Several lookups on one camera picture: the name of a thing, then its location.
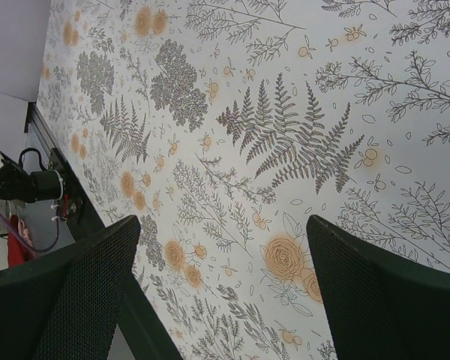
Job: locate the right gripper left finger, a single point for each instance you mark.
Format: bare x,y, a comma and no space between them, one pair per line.
27,294

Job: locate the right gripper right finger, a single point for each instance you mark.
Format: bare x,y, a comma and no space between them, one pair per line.
378,305

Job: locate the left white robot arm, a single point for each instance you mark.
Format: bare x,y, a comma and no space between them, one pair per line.
17,184

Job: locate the red cloth in background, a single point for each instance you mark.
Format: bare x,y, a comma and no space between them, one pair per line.
17,252

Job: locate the floral table mat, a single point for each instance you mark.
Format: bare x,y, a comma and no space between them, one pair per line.
224,125

